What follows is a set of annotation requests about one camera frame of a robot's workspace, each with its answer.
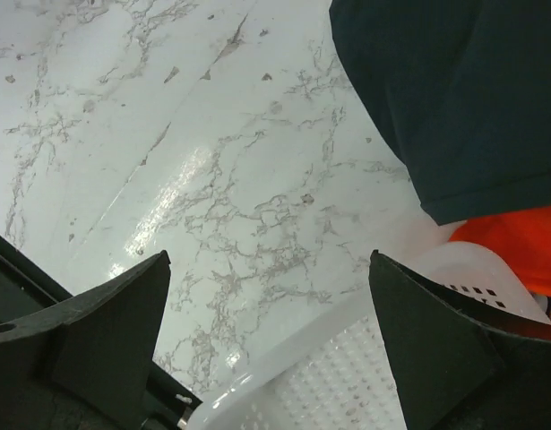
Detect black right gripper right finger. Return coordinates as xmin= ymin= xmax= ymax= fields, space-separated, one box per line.
xmin=369 ymin=251 xmax=551 ymax=429

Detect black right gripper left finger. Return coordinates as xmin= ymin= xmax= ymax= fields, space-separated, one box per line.
xmin=0 ymin=252 xmax=170 ymax=429

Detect dark navy shorts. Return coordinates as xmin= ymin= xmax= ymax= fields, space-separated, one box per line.
xmin=329 ymin=0 xmax=551 ymax=225

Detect orange shorts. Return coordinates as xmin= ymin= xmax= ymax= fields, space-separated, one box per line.
xmin=450 ymin=206 xmax=551 ymax=297

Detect white plastic basket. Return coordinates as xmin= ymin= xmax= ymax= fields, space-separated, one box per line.
xmin=187 ymin=242 xmax=551 ymax=429

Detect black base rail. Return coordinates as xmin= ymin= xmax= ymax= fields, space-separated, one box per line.
xmin=0 ymin=236 xmax=200 ymax=429

